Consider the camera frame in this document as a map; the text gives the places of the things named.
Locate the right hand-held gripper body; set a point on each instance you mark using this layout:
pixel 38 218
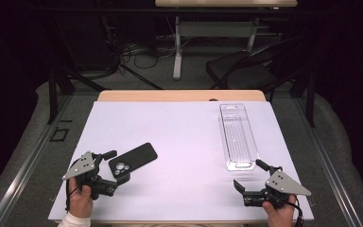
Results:
pixel 283 184

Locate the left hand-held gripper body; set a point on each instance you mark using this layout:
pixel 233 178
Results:
pixel 82 165

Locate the clear plastic packaging tray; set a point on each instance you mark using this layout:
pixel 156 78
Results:
pixel 238 138

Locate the person's right hand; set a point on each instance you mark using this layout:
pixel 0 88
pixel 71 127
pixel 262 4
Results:
pixel 280 216

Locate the person's left hand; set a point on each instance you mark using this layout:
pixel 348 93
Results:
pixel 81 203

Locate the white table mat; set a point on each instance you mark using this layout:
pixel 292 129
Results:
pixel 182 132

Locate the black metal stand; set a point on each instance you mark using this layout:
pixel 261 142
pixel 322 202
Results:
pixel 310 101
pixel 53 94

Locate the wooden table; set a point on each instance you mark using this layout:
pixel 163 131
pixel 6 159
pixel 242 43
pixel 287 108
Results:
pixel 170 95

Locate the black folding chair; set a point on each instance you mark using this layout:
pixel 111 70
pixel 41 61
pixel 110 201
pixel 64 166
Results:
pixel 242 71

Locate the white-legged wooden desk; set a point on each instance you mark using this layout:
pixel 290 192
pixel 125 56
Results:
pixel 214 28

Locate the metal floor rail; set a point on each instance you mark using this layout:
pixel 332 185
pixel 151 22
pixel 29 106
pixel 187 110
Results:
pixel 22 176
pixel 331 176

